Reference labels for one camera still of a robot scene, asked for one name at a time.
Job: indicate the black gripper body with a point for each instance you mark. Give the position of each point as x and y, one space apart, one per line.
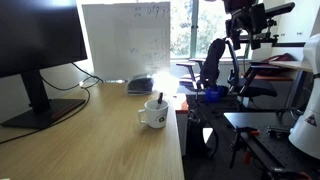
245 15

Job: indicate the black and silver pen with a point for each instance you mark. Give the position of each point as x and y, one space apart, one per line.
159 101

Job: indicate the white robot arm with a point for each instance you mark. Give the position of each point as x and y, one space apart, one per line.
304 135

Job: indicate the white ceramic mug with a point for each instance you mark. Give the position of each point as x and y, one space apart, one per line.
153 114

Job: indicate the dark red bag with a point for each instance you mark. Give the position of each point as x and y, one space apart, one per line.
276 58

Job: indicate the black jacket on chair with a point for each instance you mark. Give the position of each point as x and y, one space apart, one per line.
210 72

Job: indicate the black office chair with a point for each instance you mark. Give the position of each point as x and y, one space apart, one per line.
247 87

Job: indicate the blue round object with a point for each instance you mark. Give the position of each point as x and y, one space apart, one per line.
213 96

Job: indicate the white whiteboard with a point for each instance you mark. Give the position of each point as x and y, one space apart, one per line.
128 39

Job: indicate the black optical breadboard table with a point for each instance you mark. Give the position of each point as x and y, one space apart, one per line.
280 159

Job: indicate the black computer monitor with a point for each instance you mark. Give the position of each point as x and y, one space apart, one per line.
38 34

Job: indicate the black monitor stand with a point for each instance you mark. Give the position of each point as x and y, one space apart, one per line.
44 112

